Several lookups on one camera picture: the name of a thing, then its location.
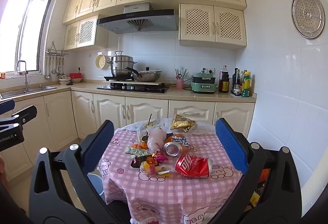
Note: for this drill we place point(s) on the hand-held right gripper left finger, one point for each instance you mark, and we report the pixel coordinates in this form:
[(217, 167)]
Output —
[(98, 147)]

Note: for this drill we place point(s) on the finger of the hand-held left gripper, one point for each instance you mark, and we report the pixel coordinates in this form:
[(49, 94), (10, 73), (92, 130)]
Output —
[(7, 106), (27, 113)]

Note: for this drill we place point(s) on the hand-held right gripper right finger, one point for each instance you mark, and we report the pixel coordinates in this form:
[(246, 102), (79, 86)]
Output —
[(230, 144)]

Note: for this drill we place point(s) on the blue plastic bin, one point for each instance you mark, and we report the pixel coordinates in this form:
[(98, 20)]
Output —
[(96, 183)]

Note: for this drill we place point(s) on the green white wrapper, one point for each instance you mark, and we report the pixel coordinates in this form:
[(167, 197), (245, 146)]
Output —
[(135, 152)]

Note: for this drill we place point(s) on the dark red candy wrapper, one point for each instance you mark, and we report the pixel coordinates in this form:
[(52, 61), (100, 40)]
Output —
[(137, 162)]

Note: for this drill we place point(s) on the orange peel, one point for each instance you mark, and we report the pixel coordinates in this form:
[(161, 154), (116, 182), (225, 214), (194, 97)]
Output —
[(141, 146)]

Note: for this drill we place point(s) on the crushed red soda can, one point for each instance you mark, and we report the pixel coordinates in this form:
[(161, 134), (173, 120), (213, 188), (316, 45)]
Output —
[(192, 166)]

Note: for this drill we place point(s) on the clear plastic bottle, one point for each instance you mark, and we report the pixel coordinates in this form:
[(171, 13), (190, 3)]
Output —
[(147, 131)]

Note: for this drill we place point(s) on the orange candy wrapper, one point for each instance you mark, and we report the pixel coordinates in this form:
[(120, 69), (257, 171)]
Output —
[(146, 166)]

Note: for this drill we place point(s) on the gold snack bag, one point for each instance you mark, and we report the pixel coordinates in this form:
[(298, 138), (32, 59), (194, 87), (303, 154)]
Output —
[(182, 122)]

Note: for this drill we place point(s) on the orange snack packet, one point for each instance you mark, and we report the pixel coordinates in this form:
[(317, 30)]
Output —
[(173, 149)]

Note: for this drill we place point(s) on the pink white plastic bag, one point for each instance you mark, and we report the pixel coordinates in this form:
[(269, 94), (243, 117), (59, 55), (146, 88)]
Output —
[(156, 139)]

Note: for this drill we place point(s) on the pink foil candy wrapper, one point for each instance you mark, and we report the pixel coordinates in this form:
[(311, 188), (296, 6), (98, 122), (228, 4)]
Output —
[(159, 157)]

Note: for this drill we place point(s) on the clear yellow candy wrapper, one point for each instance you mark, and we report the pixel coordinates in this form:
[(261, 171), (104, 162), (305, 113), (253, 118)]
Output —
[(162, 169)]

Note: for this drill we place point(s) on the steel kitchen sink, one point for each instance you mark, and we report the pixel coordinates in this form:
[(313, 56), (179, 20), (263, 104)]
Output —
[(28, 90)]

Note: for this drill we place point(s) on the white lace cloth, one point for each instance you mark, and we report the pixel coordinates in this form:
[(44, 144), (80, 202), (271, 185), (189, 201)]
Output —
[(205, 126)]

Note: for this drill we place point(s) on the steel kitchen faucet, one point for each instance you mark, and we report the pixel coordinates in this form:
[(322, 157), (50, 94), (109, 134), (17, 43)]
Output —
[(25, 78)]

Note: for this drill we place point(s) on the cream lower kitchen cabinets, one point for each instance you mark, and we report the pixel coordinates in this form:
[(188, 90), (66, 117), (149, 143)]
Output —
[(110, 111)]

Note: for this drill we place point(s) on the steel ladle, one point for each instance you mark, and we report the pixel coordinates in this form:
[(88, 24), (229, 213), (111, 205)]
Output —
[(47, 76)]

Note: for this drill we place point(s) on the hanging steel utensil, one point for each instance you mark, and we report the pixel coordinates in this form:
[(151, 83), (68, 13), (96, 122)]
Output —
[(53, 71), (59, 74)]

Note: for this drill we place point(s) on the white bottle tray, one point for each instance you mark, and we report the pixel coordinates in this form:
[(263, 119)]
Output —
[(252, 96)]

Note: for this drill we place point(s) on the dark glass bottle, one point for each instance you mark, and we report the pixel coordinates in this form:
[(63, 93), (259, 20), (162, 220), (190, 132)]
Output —
[(234, 80), (238, 88)]

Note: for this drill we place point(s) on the green plastic bottle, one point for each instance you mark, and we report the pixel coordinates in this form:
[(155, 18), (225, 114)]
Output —
[(246, 87)]

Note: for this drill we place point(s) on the shallow patterned bowl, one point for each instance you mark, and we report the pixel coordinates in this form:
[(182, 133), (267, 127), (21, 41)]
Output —
[(76, 80)]

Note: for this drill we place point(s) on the yellow packet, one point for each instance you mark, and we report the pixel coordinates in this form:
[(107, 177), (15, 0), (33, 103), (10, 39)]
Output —
[(255, 199)]

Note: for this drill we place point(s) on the large soy sauce bottle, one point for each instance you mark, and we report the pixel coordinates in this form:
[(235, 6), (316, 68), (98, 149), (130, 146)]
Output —
[(223, 83)]

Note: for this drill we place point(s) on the red plastic box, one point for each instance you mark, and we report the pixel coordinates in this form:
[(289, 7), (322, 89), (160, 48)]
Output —
[(75, 76)]

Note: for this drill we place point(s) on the green electric grill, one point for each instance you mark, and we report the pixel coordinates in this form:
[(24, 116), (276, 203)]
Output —
[(203, 84)]

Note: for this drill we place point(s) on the black glass gas hob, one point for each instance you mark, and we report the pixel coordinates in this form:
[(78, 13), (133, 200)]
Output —
[(133, 88)]

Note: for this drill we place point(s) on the yellow cap oil bottle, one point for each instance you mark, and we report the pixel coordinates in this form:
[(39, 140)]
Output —
[(243, 76)]

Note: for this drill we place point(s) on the black induction cooker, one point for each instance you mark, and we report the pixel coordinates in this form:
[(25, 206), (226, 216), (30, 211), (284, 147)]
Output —
[(112, 78)]

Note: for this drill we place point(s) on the wooden board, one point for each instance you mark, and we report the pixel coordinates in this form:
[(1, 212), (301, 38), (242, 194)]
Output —
[(135, 82)]

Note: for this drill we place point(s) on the sliding kitchen window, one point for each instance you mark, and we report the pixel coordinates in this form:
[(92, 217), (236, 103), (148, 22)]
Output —
[(28, 34)]

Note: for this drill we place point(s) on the pink utensil cup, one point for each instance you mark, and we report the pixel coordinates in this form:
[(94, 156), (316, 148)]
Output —
[(179, 84)]

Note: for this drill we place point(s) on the round table pink checked cloth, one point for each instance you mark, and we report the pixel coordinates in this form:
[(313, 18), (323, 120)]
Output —
[(166, 193)]

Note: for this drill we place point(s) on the steel steamer pot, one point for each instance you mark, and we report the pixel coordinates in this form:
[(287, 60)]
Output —
[(121, 66)]

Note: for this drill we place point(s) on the cream perforated colander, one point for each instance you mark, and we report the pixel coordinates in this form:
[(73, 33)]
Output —
[(101, 61)]

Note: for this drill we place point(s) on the steel wok with lid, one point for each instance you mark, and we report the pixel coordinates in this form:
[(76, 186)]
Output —
[(148, 76)]

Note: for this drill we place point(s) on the grey range hood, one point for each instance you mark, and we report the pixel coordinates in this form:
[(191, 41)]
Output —
[(143, 17)]

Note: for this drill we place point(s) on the round steel steamer plate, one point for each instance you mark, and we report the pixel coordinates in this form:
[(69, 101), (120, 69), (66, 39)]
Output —
[(307, 15)]

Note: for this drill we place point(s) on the steel wall utensil rack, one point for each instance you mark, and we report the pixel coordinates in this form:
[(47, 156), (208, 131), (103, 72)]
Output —
[(56, 52)]

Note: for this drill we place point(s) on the double wall socket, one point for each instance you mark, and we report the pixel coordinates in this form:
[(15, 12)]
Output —
[(210, 70)]

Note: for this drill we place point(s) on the cream lattice door wall cabinet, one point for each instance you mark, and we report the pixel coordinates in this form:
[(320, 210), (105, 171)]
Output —
[(87, 31), (197, 24)]

